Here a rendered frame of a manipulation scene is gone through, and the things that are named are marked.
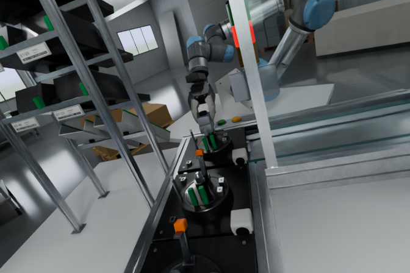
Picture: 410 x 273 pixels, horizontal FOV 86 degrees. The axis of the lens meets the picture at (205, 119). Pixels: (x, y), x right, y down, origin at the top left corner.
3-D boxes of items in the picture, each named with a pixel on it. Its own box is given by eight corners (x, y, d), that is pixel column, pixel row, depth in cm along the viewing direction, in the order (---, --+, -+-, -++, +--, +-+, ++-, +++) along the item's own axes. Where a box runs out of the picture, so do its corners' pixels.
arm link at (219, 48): (229, 36, 95) (205, 34, 92) (237, 52, 89) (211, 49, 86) (224, 52, 101) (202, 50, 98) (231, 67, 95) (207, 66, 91)
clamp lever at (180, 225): (185, 256, 42) (176, 218, 42) (194, 256, 42) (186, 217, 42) (179, 270, 39) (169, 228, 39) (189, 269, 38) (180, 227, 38)
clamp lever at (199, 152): (202, 175, 64) (196, 149, 64) (208, 173, 64) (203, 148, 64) (199, 178, 61) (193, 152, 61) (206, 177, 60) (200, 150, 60)
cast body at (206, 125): (203, 127, 83) (197, 109, 81) (215, 124, 82) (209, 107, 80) (200, 137, 75) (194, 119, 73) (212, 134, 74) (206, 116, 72)
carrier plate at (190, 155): (191, 141, 97) (190, 136, 96) (245, 130, 91) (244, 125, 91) (179, 176, 75) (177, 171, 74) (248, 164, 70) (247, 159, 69)
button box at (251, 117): (218, 132, 108) (215, 121, 106) (261, 124, 103) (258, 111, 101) (217, 139, 102) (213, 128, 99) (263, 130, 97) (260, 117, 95)
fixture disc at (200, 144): (199, 141, 90) (197, 136, 90) (232, 134, 87) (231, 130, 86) (193, 161, 78) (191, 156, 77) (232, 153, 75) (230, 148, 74)
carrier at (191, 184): (177, 179, 74) (165, 148, 69) (249, 167, 68) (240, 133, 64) (154, 247, 52) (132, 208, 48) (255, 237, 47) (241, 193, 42)
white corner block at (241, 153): (234, 159, 75) (232, 149, 73) (248, 156, 74) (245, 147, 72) (234, 167, 71) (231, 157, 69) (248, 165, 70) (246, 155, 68)
